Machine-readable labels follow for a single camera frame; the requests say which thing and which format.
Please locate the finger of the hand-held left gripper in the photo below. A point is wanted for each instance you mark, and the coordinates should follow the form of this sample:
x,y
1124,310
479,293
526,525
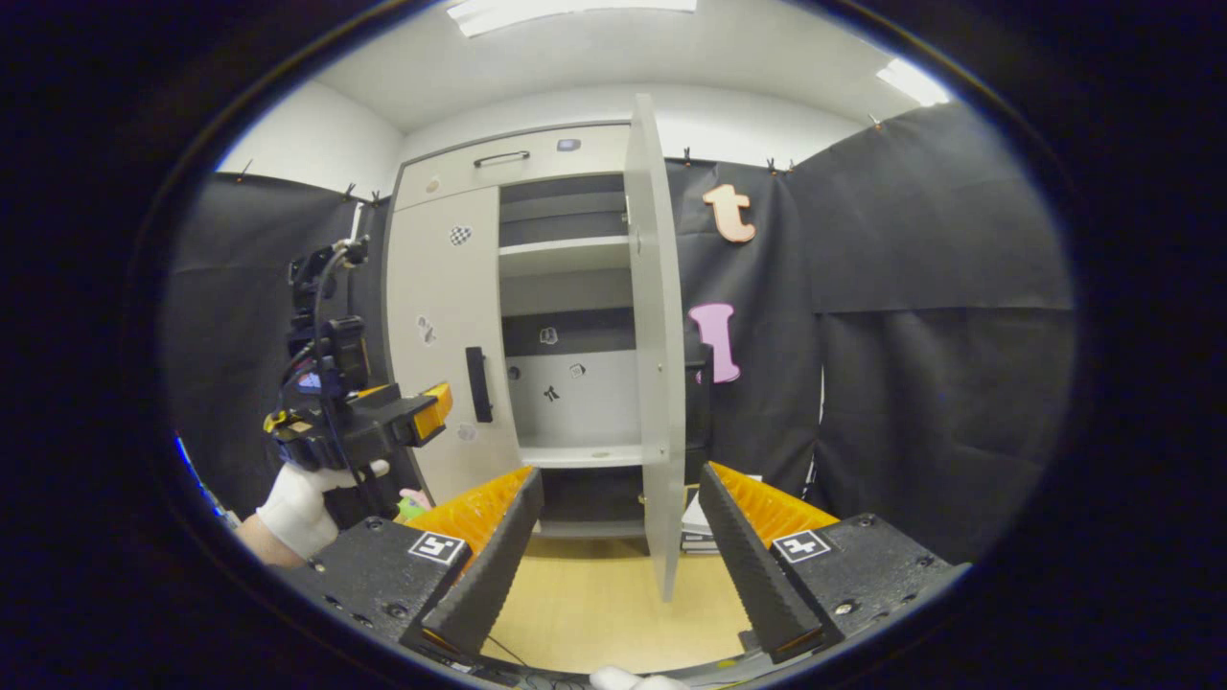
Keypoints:
x,y
431,412

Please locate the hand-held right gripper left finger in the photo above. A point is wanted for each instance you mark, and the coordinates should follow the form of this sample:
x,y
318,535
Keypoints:
x,y
491,565

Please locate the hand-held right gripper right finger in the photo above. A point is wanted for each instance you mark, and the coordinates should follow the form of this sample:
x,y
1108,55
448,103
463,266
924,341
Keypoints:
x,y
752,575

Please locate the grey cabinet door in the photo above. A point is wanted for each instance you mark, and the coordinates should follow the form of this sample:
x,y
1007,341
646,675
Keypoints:
x,y
441,287
657,335

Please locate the grey double-door shoe cabinet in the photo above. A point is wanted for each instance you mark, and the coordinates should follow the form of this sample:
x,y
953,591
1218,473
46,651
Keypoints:
x,y
575,402

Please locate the white cabinet shelf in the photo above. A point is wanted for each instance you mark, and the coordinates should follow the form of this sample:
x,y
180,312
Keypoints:
x,y
566,254
580,455

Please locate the grey cabinet drawer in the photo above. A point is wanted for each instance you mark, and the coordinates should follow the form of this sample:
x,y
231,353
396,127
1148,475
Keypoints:
x,y
594,151

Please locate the stack of magazines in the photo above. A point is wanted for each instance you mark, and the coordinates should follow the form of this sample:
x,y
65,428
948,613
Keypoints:
x,y
698,532

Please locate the green and pink plush toy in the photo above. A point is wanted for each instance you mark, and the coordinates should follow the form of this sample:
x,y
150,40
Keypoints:
x,y
414,503

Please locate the black backdrop cloth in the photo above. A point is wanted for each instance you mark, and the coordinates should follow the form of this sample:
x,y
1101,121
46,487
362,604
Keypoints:
x,y
911,240

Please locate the large ceiling light panel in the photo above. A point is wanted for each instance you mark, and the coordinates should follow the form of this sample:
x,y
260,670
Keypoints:
x,y
570,11

